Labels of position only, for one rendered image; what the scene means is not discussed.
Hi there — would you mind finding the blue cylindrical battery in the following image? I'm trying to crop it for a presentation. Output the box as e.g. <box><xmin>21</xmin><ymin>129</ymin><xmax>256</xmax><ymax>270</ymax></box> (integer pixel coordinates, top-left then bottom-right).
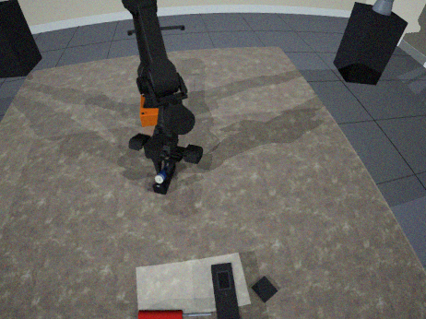
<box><xmin>155</xmin><ymin>167</ymin><xmax>168</xmax><ymax>183</ymax></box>

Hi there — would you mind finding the red-handled screwdriver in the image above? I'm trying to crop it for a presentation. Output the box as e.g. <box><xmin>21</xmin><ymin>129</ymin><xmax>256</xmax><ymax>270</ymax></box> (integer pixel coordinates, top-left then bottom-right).
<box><xmin>137</xmin><ymin>310</ymin><xmax>211</xmax><ymax>319</ymax></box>

